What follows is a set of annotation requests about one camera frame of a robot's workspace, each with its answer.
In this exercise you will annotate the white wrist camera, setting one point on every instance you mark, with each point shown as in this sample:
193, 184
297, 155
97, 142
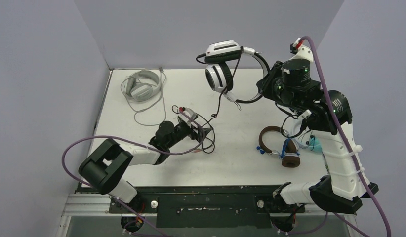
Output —
300, 51
186, 115

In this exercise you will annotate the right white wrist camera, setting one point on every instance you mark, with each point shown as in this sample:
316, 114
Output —
300, 51

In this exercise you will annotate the brown headphones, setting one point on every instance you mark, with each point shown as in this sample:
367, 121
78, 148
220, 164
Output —
288, 162

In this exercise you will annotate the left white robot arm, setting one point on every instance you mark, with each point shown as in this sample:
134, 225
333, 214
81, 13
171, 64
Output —
103, 169

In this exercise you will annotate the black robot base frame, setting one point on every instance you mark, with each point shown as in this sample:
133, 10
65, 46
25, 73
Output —
209, 206

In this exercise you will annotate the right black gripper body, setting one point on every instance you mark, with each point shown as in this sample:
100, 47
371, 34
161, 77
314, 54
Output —
264, 83

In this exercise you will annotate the grey white headphones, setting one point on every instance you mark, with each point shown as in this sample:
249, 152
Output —
142, 86

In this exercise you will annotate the black and white headphones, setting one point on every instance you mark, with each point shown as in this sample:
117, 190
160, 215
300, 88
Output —
222, 60

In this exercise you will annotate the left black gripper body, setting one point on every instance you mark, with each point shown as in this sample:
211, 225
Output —
187, 130

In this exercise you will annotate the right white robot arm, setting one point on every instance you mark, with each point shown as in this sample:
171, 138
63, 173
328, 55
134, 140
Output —
289, 84

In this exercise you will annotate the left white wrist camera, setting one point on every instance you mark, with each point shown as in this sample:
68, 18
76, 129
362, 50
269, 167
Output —
186, 115

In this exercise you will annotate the teal cat-ear headphones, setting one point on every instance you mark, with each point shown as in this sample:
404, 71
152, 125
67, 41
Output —
314, 145

